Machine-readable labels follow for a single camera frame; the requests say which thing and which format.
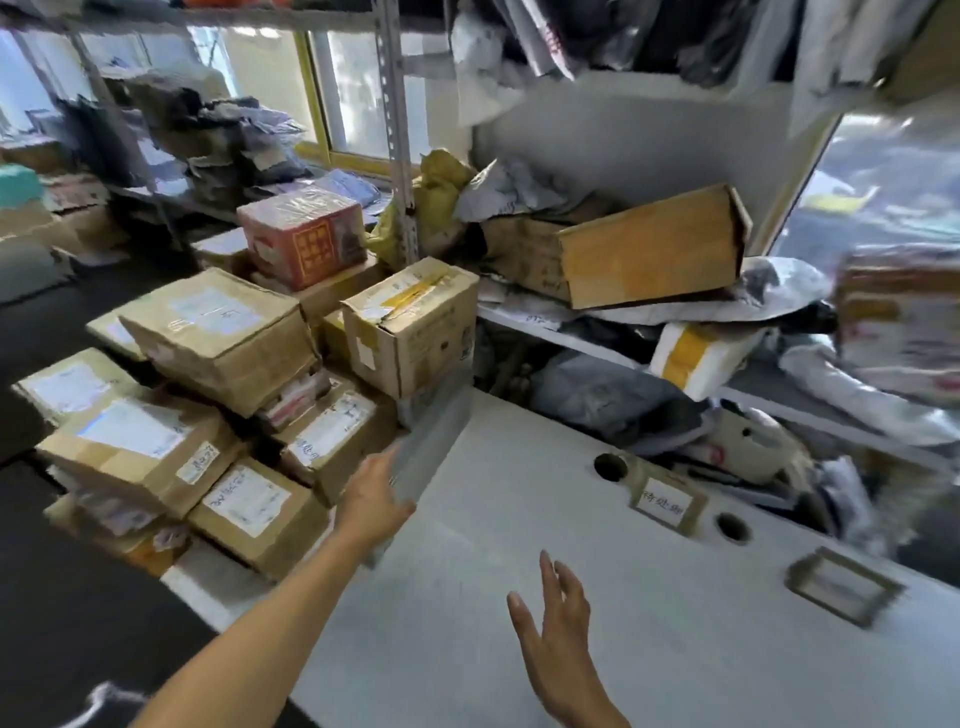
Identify person's right hand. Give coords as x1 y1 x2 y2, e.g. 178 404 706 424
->
507 549 633 728

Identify person's left hand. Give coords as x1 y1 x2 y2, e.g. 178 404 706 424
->
333 442 418 556

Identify grey parcel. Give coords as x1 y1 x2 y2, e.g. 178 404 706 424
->
363 375 475 569

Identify person's left forearm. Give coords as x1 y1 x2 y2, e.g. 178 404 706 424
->
131 517 376 728

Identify handwritten paper label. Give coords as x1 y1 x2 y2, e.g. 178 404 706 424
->
632 471 711 538

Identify pile of cardboard boxes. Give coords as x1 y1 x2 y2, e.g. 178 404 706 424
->
11 225 481 584

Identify dark grey mailer bag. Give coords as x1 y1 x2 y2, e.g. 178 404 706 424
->
531 351 702 455

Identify red printed carton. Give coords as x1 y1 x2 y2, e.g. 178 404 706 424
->
237 186 369 293

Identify brown printed cardboard box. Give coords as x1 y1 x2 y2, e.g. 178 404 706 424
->
480 212 601 303

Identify yellow plastic bag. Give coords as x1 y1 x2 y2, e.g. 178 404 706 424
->
371 148 480 273

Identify white carton with round hole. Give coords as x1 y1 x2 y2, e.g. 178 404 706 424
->
701 407 815 487

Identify crumpled white mailer bag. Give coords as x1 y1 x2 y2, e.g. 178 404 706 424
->
454 157 575 224

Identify white parcel with yellow tape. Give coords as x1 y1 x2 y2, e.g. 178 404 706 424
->
647 320 768 403

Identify large plain cardboard box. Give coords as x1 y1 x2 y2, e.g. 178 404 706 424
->
556 183 754 312

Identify yellow framed window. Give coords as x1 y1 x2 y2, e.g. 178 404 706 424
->
294 28 402 180

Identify metal rack with parcels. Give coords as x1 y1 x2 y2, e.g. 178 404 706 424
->
67 22 316 230

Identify long white mailer bag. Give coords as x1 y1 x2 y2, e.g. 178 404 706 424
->
778 343 960 448

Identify silver grey mailer bag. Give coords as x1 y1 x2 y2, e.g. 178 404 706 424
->
592 255 835 326

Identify teal box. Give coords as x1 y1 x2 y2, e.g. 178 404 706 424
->
0 163 48 210

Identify colourful printed carton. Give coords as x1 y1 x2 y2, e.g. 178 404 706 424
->
831 246 960 408

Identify rectangular taped label frame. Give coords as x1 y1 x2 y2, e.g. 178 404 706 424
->
784 546 906 630

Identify perforated metal shelf post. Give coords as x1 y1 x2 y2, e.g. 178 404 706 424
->
372 0 420 273

